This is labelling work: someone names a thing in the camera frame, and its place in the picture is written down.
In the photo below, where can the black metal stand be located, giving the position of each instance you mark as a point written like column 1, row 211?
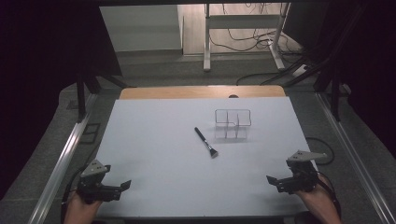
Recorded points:
column 81, row 99
column 335, row 99

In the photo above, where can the clear acrylic organizer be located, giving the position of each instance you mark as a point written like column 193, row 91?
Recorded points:
column 233, row 122

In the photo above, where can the aluminium floor rail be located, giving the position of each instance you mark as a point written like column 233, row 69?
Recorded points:
column 62, row 161
column 351, row 149

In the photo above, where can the person's left hand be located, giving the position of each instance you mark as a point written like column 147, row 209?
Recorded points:
column 79, row 211

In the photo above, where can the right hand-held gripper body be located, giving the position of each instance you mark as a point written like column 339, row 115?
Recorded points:
column 302, row 180

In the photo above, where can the white power strip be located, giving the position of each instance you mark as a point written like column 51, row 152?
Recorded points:
column 299, row 70

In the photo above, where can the wooden table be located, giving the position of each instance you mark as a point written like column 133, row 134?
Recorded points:
column 186, row 92

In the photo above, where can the black makeup brush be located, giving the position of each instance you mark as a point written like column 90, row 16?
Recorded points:
column 205, row 142

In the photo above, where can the white cabinet panel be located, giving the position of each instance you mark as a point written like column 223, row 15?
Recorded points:
column 140, row 28

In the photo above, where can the person's right hand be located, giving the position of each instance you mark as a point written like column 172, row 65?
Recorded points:
column 320, row 205

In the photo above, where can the white metal desk frame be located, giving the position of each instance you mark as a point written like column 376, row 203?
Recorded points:
column 207, row 40

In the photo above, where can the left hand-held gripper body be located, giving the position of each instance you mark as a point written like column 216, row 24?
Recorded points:
column 93, row 189

